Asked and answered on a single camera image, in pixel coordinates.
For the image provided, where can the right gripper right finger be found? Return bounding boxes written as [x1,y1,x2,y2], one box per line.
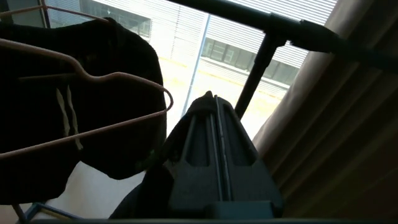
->
[215,95,284,218]

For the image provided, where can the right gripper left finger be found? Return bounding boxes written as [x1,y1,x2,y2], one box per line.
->
[167,113,223,219]

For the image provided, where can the black garment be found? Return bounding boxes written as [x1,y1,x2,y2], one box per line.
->
[0,17,168,205]
[109,90,218,219]

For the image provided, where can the black clothes rack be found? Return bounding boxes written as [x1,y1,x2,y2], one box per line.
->
[12,0,398,222]

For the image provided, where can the brown curtain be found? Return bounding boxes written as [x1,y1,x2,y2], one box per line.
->
[252,0,398,218]

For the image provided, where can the window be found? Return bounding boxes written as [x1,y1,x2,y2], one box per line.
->
[6,0,338,218]

